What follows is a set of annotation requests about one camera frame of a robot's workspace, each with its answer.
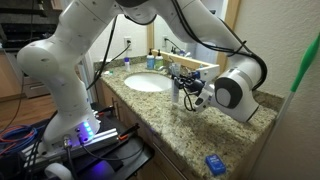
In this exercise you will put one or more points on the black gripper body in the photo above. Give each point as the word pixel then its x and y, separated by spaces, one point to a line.
pixel 195 85

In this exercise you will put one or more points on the white and blue tube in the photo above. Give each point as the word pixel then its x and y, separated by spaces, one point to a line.
pixel 175 95

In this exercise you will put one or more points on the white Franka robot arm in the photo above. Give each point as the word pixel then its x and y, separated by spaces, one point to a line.
pixel 63 73

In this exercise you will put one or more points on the chrome faucet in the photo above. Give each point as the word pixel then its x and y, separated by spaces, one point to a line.
pixel 170 69

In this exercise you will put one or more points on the wooden framed mirror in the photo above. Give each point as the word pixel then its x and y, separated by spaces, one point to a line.
pixel 206 68

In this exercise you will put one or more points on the green soap pump bottle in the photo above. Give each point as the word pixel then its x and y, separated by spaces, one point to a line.
pixel 159 62

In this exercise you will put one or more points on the white sink basin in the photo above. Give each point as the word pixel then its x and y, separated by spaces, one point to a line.
pixel 146 82

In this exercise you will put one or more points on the blue soap pump bottle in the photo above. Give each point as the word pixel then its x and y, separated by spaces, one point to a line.
pixel 150 61

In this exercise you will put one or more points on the small white bottle blue cap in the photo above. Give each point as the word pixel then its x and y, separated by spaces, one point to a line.
pixel 127 63

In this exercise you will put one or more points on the black clamp red tips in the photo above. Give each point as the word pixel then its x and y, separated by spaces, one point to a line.
pixel 129 131
pixel 105 110

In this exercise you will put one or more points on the small green soap piece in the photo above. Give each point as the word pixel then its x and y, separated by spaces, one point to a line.
pixel 108 71

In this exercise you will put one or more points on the wooden vanity cabinet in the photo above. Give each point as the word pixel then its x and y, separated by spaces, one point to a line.
pixel 156 163

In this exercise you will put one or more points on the blue floss box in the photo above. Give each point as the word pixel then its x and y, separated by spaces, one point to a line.
pixel 215 164

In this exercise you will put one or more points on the black cart top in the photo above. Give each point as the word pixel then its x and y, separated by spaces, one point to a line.
pixel 130 156

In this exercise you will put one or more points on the white drawer unit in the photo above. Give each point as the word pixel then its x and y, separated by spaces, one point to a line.
pixel 33 88

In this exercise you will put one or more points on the white tape roll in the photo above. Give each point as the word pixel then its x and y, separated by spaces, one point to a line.
pixel 56 170

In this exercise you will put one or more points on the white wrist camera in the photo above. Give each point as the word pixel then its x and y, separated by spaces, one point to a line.
pixel 203 98

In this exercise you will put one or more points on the white wall outlet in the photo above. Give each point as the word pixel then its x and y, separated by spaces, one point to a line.
pixel 127 42

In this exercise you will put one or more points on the aluminium robot base mount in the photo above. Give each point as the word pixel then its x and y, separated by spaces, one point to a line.
pixel 100 138

